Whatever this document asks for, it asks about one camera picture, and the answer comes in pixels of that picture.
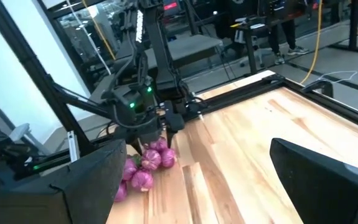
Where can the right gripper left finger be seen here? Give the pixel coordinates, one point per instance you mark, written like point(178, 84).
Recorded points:
point(91, 186)

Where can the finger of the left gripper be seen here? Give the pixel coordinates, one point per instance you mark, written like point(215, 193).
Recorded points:
point(174, 121)
point(135, 144)

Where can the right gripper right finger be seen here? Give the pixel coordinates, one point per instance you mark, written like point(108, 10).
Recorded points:
point(322, 193)

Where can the grey desk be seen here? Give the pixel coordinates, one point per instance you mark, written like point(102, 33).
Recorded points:
point(191, 46)

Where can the black standing desk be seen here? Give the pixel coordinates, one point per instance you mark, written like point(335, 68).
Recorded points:
point(251, 49)

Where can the person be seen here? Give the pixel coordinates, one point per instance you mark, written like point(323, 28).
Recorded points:
point(289, 34)

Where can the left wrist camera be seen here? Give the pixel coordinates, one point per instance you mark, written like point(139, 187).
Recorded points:
point(129, 101)

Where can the silver aluminium bracket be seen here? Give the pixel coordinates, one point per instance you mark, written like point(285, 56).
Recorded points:
point(73, 146)

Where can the black table frame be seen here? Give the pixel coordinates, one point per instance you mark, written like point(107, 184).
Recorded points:
point(322, 100)

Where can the black frame bracket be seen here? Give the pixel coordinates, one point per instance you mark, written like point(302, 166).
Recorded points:
point(318, 83)

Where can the black rig upright post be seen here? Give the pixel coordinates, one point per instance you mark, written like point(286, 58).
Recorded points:
point(30, 62)

